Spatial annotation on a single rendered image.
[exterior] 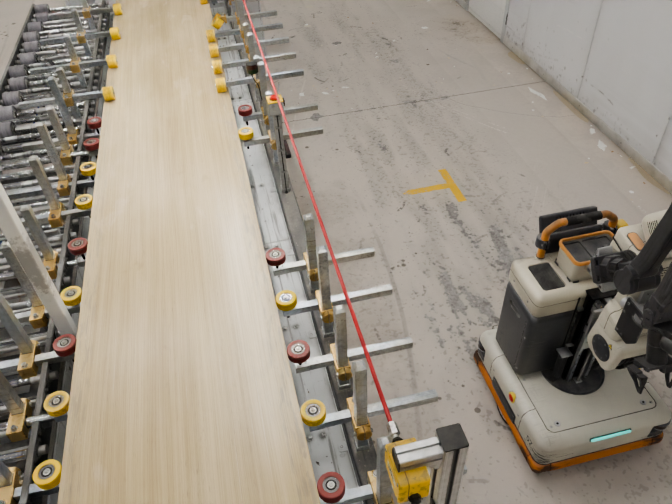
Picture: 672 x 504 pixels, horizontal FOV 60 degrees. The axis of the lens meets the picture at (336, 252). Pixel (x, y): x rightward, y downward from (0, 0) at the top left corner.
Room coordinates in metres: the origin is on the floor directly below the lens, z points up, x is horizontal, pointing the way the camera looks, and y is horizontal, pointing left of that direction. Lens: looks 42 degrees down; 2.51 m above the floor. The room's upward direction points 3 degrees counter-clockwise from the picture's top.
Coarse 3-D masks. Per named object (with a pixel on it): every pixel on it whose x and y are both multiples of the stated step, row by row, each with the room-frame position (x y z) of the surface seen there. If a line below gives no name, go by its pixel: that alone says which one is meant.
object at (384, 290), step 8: (368, 288) 1.59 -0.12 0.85; (376, 288) 1.59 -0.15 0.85; (384, 288) 1.59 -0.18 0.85; (336, 296) 1.56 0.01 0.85; (344, 296) 1.56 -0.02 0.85; (352, 296) 1.56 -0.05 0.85; (360, 296) 1.56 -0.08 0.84; (368, 296) 1.56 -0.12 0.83; (376, 296) 1.57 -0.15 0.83; (304, 304) 1.53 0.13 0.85; (312, 304) 1.53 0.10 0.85; (336, 304) 1.54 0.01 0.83; (288, 312) 1.50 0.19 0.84; (296, 312) 1.51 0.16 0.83; (304, 312) 1.51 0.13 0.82
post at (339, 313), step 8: (336, 312) 1.24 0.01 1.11; (344, 312) 1.25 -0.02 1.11; (336, 320) 1.24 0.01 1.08; (344, 320) 1.25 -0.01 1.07; (336, 328) 1.24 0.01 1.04; (344, 328) 1.24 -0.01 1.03; (336, 336) 1.24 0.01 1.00; (344, 336) 1.24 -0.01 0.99; (336, 344) 1.25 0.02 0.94; (344, 344) 1.24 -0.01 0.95; (336, 352) 1.26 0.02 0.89; (344, 352) 1.24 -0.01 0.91; (344, 360) 1.24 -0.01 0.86; (344, 384) 1.24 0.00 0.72
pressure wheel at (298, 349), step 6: (294, 342) 1.30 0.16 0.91; (300, 342) 1.30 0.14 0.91; (306, 342) 1.30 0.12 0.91; (288, 348) 1.27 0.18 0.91; (294, 348) 1.28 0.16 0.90; (300, 348) 1.27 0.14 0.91; (306, 348) 1.27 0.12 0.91; (288, 354) 1.25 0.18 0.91; (294, 354) 1.25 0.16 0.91; (300, 354) 1.24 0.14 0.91; (306, 354) 1.24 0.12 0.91; (294, 360) 1.23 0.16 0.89; (300, 360) 1.23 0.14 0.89; (306, 360) 1.24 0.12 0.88
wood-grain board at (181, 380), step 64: (128, 0) 4.86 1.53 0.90; (192, 0) 4.78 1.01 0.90; (128, 64) 3.66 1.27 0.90; (192, 64) 3.61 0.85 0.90; (128, 128) 2.85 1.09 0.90; (192, 128) 2.81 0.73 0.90; (128, 192) 2.25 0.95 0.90; (192, 192) 2.22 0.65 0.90; (128, 256) 1.80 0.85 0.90; (192, 256) 1.78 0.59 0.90; (256, 256) 1.76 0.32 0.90; (128, 320) 1.45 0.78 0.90; (192, 320) 1.43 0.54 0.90; (256, 320) 1.42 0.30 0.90; (128, 384) 1.17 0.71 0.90; (192, 384) 1.15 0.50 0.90; (256, 384) 1.14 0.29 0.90; (64, 448) 0.95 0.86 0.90; (128, 448) 0.93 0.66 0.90; (192, 448) 0.92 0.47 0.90; (256, 448) 0.91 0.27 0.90
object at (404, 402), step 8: (424, 392) 1.11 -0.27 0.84; (432, 392) 1.11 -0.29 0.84; (392, 400) 1.09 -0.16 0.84; (400, 400) 1.08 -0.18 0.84; (408, 400) 1.08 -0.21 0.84; (416, 400) 1.08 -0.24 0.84; (424, 400) 1.08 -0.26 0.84; (432, 400) 1.09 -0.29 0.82; (368, 408) 1.06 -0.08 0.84; (376, 408) 1.06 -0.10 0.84; (392, 408) 1.06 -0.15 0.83; (400, 408) 1.07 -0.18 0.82; (328, 416) 1.04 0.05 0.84; (336, 416) 1.04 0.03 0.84; (344, 416) 1.04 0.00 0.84; (368, 416) 1.05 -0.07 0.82; (328, 424) 1.02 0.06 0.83; (336, 424) 1.02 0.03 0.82
